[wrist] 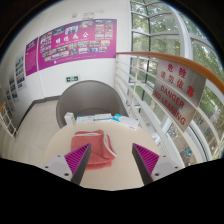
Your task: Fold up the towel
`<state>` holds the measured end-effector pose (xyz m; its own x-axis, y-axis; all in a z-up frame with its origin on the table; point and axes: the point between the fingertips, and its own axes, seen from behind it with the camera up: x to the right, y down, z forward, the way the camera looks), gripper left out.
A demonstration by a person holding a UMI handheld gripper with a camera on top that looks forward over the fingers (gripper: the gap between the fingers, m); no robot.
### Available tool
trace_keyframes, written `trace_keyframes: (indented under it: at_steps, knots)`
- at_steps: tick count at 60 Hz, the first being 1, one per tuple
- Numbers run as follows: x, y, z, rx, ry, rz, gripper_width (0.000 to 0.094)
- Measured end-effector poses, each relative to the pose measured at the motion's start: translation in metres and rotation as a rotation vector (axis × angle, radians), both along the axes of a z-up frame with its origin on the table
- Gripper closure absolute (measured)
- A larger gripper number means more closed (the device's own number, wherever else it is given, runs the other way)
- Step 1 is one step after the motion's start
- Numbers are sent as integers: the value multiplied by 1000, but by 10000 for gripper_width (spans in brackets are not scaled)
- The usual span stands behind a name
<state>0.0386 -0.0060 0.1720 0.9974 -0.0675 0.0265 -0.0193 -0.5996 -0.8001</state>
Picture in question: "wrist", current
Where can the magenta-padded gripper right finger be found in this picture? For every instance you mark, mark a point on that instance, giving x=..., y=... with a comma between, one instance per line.
x=146, y=160

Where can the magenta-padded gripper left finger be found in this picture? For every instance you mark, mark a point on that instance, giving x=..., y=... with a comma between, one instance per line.
x=78, y=160

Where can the pink towel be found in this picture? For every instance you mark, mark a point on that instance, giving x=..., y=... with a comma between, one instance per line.
x=90, y=148

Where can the flat white blue box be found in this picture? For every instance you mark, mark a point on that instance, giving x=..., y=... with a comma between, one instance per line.
x=85, y=119
x=102, y=117

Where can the upright white carton box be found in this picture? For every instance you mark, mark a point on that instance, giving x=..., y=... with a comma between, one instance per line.
x=69, y=119

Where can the flat white teal box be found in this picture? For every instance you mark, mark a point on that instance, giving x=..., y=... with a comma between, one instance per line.
x=126, y=121

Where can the white railing with orange handrail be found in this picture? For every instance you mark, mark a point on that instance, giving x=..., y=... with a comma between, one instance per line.
x=138, y=100

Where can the grey round-backed chair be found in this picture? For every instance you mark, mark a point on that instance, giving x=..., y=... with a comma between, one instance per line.
x=88, y=98

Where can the red-lettered warning sign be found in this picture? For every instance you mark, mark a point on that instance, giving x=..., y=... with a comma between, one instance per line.
x=176, y=93

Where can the white stair railing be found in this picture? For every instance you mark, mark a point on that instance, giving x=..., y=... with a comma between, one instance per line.
x=7, y=121

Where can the green exit sign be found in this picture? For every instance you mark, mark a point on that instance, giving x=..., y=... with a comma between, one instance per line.
x=72, y=79

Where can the white photo wall panel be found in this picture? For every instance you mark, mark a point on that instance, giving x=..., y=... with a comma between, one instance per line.
x=20, y=71
x=12, y=87

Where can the narrow magenta wall poster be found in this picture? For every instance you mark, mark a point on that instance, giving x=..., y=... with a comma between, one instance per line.
x=31, y=56

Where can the large magenta wall poster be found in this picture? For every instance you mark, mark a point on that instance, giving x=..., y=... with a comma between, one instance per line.
x=76, y=43

